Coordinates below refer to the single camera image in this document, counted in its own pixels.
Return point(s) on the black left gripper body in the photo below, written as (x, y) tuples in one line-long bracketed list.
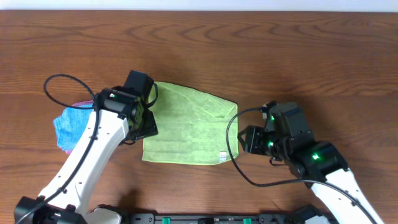
[(147, 129)]

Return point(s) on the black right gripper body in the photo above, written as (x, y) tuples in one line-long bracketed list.
[(261, 143)]

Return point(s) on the green microfiber cloth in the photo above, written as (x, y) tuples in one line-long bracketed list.
[(195, 128)]

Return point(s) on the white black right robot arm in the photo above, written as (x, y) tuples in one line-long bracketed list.
[(318, 164)]

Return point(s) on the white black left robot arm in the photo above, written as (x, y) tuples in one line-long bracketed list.
[(119, 114)]

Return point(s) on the purple folded microfiber cloth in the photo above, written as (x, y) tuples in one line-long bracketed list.
[(79, 104)]

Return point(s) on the blue folded microfiber cloth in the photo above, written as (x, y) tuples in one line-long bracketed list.
[(70, 126)]

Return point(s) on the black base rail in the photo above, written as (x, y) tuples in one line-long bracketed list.
[(307, 214)]

